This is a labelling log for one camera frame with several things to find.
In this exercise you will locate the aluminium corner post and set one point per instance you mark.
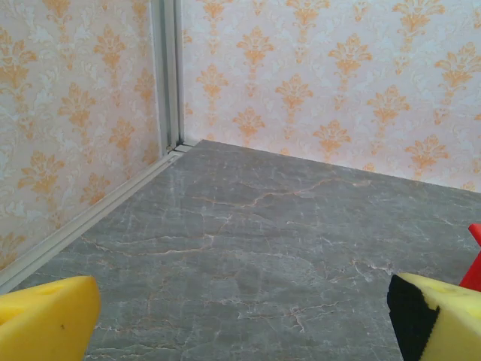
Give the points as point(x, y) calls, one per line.
point(165, 75)

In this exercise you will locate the red plastic bin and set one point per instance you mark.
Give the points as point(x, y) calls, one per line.
point(474, 276)

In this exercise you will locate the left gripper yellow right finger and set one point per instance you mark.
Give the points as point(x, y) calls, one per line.
point(451, 327)

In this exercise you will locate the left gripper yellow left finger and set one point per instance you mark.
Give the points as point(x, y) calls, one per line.
point(37, 327)

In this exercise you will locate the aluminium floor rail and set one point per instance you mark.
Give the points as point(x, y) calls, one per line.
point(75, 226)

